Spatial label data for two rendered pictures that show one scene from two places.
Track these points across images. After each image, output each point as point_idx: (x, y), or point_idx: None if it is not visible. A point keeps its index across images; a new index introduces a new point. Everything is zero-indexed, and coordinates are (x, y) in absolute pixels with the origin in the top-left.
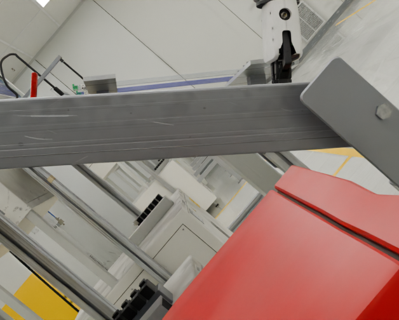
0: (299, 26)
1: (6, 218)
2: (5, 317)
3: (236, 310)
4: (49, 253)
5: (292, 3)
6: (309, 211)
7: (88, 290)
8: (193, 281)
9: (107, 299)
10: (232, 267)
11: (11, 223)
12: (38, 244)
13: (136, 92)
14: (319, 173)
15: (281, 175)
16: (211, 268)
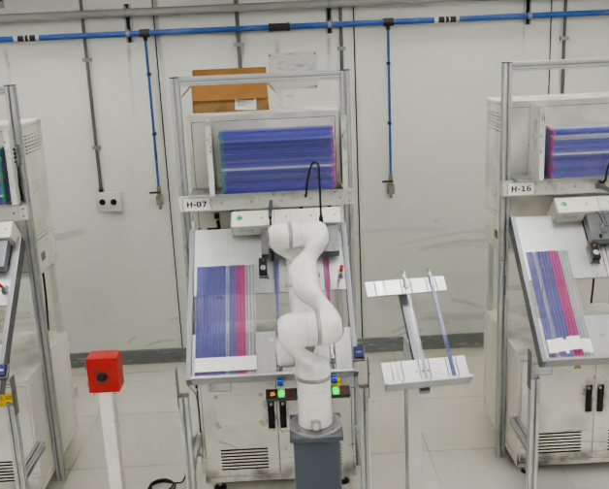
0: (295, 374)
1: (353, 277)
2: (338, 296)
3: (101, 354)
4: (355, 301)
5: (295, 369)
6: (101, 357)
7: (348, 324)
8: (117, 352)
9: (356, 333)
10: (109, 354)
11: (351, 279)
12: (354, 294)
13: (187, 333)
14: (106, 358)
15: (529, 423)
16: (114, 353)
